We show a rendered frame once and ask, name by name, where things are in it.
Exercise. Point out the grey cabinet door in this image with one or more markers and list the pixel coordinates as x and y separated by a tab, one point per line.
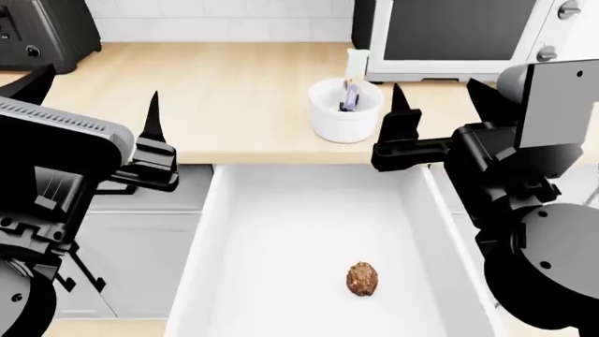
140	263

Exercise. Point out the white open drawer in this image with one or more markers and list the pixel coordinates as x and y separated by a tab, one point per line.
299	224

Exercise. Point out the white purple wrapped bar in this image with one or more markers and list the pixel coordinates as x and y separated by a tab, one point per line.
351	96

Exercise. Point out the black toaster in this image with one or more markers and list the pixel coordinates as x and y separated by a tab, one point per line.
51	31

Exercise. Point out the grey oven knob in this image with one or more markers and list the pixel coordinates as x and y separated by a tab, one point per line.
569	6
546	53

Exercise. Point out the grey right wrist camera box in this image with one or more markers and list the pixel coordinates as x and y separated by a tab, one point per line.
557	102

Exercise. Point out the grey cabinet drawer front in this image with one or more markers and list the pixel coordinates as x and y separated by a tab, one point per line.
187	189

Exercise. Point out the white microwave oven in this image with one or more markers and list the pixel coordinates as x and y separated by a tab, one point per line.
458	31

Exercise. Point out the white cylindrical utensil holder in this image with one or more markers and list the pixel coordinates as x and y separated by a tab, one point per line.
344	124

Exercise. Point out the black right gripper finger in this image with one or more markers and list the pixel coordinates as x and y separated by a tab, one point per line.
486	103
400	147

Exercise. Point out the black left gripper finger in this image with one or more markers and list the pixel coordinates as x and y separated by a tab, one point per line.
33	86
156	158

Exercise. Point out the brown round walnut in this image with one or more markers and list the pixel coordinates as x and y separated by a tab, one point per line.
361	279

